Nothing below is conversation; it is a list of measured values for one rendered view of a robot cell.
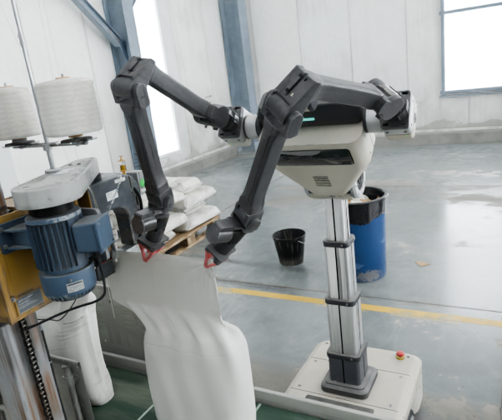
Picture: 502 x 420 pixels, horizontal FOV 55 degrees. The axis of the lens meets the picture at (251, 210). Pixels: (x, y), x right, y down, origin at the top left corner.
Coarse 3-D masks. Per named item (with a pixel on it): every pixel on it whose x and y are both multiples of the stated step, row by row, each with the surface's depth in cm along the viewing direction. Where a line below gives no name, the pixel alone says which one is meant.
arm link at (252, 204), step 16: (272, 128) 118; (288, 128) 114; (272, 144) 120; (256, 160) 127; (272, 160) 125; (256, 176) 129; (272, 176) 131; (256, 192) 133; (240, 208) 141; (256, 208) 137
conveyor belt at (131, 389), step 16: (112, 368) 228; (112, 384) 216; (128, 384) 214; (144, 384) 213; (112, 400) 205; (128, 400) 203; (144, 400) 202; (96, 416) 196; (112, 416) 195; (128, 416) 194; (144, 416) 192; (256, 416) 184; (272, 416) 183; (288, 416) 182; (304, 416) 181
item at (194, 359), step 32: (128, 256) 172; (160, 256) 164; (128, 288) 178; (160, 288) 169; (192, 288) 162; (160, 320) 170; (192, 320) 164; (160, 352) 168; (192, 352) 161; (224, 352) 157; (160, 384) 172; (192, 384) 164; (224, 384) 159; (160, 416) 179; (192, 416) 169; (224, 416) 162
